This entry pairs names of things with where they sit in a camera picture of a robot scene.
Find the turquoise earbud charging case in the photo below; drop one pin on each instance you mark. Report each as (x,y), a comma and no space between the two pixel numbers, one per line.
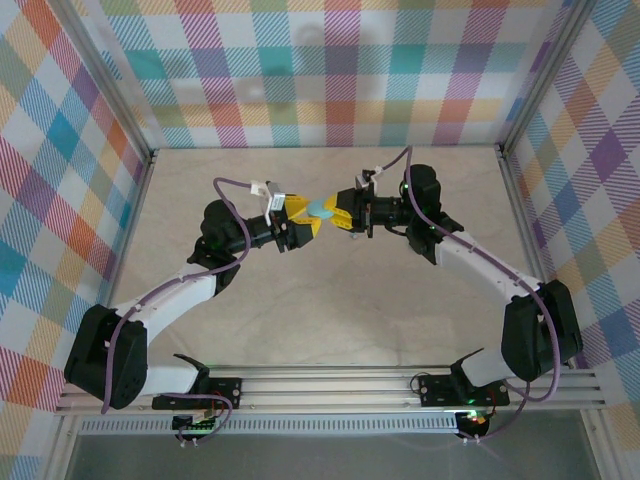
(320,210)

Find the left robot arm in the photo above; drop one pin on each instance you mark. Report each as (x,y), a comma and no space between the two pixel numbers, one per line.
(165,300)

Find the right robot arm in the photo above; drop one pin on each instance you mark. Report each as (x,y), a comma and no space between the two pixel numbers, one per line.
(480,260)

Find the controller board green lights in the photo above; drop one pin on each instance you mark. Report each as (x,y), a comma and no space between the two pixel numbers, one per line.
(192,425)

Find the controller board orange part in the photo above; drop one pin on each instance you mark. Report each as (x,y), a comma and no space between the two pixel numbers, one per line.
(475,422)

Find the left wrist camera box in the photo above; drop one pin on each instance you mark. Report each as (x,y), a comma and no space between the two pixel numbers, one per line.
(275,201)

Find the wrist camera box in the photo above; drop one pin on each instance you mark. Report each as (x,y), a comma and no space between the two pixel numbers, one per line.
(275,201)
(365,179)

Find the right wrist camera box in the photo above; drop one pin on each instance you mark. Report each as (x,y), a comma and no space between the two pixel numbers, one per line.
(365,179)

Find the aluminium side rail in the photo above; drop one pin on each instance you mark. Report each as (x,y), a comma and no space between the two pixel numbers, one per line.
(136,210)
(520,210)

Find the wide aluminium base rail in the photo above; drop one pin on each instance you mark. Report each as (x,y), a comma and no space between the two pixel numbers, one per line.
(325,387)

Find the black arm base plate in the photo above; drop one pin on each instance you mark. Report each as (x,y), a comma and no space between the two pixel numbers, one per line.
(435,392)
(227,392)

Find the aluminium corner post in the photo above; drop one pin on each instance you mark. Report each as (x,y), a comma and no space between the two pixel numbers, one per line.
(541,80)
(109,80)

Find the aluminium frame leg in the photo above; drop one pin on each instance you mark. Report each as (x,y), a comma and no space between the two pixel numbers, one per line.
(597,445)
(62,450)

